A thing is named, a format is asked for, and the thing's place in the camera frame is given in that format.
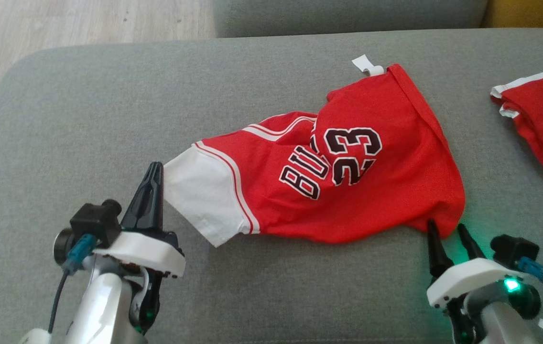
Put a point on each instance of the yellow cushion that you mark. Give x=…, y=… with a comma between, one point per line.
x=534, y=12

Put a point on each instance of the grey sofa back cushion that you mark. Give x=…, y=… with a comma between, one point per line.
x=348, y=16

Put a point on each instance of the red basketball jersey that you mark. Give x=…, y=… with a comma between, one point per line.
x=372, y=191

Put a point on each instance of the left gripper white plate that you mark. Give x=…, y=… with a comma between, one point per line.
x=142, y=251

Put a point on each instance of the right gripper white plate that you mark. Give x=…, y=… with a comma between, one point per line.
x=467, y=279

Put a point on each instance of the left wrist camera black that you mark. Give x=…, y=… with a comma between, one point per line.
x=94, y=222

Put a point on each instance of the grey sofa seat cushion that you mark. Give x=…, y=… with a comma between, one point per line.
x=109, y=105

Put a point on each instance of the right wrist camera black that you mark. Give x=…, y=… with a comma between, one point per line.
x=515, y=248

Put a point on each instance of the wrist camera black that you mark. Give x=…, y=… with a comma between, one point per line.
x=94, y=222
x=515, y=248

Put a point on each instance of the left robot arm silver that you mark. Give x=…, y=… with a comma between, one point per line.
x=104, y=306

